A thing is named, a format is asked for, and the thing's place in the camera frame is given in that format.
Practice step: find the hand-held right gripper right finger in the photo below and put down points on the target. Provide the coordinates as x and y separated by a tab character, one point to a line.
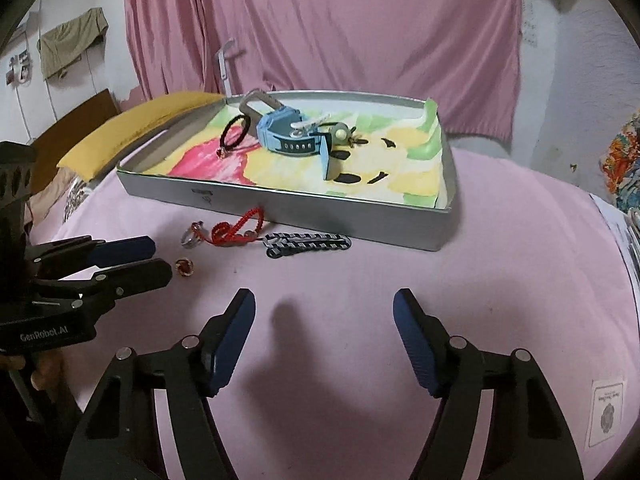
415	340

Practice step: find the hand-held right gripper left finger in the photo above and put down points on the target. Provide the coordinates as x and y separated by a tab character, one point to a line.
235	340

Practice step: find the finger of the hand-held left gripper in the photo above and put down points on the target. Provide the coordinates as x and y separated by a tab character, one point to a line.
140	277
125	252

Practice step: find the grey metal box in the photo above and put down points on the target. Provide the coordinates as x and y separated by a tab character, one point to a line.
280	210

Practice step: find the light blue wrist watch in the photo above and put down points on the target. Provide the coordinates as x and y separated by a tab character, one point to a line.
280	132

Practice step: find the person's left hand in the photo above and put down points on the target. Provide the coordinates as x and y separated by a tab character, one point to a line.
47	370

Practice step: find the floral patterned pillow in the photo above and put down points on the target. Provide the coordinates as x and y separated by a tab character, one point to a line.
77	200

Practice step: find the yellow pillow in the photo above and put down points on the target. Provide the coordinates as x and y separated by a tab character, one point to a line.
140	120

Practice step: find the brown wooden headboard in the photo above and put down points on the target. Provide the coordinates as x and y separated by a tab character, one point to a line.
75	122

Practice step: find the colourful painted paper liner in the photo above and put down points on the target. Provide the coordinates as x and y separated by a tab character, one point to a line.
400	170

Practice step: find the white folding desk lamp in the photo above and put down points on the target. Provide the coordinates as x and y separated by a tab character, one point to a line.
224	67

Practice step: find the olive green hanging cloth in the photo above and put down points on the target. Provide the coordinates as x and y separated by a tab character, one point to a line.
70	42

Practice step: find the loose white papers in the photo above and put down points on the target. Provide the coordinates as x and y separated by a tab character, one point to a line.
617	230

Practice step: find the pink curtain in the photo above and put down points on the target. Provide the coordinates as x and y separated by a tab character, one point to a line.
325	45

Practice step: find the small wall picture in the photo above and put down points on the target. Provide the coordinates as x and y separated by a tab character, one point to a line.
24	67
11	71

